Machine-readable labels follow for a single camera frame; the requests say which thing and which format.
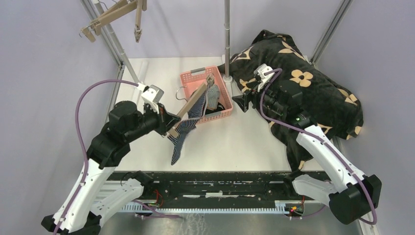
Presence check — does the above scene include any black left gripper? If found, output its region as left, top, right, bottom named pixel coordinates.
left=124, top=100, right=181, bottom=142

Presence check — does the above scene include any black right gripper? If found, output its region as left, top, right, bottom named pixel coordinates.
left=232, top=78, right=287, bottom=116

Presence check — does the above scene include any black underwear beige waistband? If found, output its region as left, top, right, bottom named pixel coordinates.
left=204, top=102, right=225, bottom=115

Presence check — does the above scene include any navy striped underwear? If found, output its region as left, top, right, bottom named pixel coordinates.
left=168, top=90, right=207, bottom=165

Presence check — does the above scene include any grey striped underwear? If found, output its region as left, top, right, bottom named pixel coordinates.
left=206, top=84, right=221, bottom=109

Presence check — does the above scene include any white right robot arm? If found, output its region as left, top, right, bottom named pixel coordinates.
left=233, top=80, right=382, bottom=225

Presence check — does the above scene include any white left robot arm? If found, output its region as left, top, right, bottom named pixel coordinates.
left=41, top=101, right=181, bottom=235

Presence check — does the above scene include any empty wooden clip hanger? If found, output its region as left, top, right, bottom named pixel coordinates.
left=79, top=0, right=130, bottom=43

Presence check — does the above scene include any right metal rack pole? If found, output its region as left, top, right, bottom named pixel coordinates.
left=224, top=0, right=232, bottom=83

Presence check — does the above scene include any pink plastic basket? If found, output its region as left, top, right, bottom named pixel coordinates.
left=180, top=66, right=233, bottom=124

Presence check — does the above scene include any black floral blanket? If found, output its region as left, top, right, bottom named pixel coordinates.
left=217, top=29, right=365, bottom=172

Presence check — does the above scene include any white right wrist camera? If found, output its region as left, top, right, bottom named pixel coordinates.
left=254, top=64, right=275, bottom=92

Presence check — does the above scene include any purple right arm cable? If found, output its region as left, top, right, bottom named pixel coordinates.
left=259, top=68, right=378, bottom=225

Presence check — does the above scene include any left aluminium frame rail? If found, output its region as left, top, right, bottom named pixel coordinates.
left=101, top=64, right=126, bottom=126

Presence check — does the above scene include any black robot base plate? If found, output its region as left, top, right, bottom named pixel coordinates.
left=140, top=171, right=306, bottom=209

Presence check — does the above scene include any white slotted cable duct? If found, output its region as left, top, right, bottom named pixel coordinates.
left=119, top=201, right=299, bottom=215

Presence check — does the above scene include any right aluminium frame post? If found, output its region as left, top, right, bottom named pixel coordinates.
left=310, top=0, right=353, bottom=66

